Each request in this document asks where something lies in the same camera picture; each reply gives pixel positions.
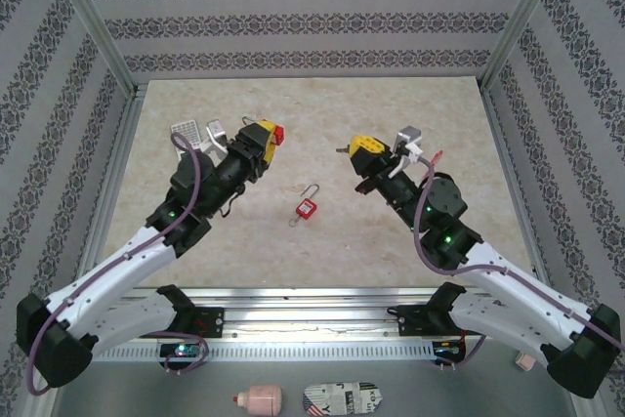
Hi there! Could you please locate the newspaper print pencil case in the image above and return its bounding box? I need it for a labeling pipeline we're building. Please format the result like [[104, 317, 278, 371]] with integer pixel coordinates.
[[302, 381, 383, 417]]

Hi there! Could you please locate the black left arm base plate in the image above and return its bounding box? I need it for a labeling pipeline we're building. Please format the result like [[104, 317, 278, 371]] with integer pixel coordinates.
[[192, 307, 226, 339]]

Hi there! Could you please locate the aluminium table side rail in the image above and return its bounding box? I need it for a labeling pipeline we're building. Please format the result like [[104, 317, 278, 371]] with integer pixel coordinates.
[[480, 84, 556, 299], [71, 84, 146, 304]]

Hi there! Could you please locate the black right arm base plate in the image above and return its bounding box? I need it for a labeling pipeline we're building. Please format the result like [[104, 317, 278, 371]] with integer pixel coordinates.
[[396, 304, 440, 338]]

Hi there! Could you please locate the aluminium frame post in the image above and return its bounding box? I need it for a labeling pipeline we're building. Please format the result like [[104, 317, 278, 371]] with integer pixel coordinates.
[[46, 0, 138, 96], [480, 0, 572, 91]]

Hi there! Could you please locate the controller board with red wire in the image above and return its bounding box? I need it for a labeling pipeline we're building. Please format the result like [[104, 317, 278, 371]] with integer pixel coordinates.
[[432, 338, 465, 357]]

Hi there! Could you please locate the pink bottle with white cap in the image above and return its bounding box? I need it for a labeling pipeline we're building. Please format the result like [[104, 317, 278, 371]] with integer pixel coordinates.
[[232, 384, 284, 416]]

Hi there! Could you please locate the aluminium mounting rail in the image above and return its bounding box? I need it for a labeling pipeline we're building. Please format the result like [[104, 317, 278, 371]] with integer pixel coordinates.
[[87, 287, 580, 340]]

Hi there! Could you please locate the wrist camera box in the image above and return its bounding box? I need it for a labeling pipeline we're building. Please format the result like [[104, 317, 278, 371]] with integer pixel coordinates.
[[196, 118, 229, 155], [389, 125, 424, 179]]

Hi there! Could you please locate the white scientific calculator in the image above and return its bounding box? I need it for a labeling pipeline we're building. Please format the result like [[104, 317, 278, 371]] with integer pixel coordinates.
[[170, 118, 202, 148]]

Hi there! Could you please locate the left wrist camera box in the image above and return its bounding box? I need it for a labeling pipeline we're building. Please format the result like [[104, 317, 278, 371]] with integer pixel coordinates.
[[196, 118, 229, 155]]

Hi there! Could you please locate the slotted grey cable duct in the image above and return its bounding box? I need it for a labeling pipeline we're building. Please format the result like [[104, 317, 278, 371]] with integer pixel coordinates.
[[92, 341, 437, 362]]

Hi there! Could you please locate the controller board with green light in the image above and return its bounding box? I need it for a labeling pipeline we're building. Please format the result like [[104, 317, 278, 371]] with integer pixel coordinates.
[[159, 342, 202, 359]]

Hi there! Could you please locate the aluminium frame profile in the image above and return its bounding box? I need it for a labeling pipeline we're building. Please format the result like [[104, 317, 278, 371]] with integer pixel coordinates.
[[19, 385, 64, 417]]

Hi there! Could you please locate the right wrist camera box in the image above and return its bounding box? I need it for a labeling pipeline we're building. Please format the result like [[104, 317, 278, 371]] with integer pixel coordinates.
[[389, 125, 424, 179]]

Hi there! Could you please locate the red safety padlock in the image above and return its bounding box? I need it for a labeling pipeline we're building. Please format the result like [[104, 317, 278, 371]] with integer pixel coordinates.
[[241, 115, 286, 146], [295, 183, 322, 218]]

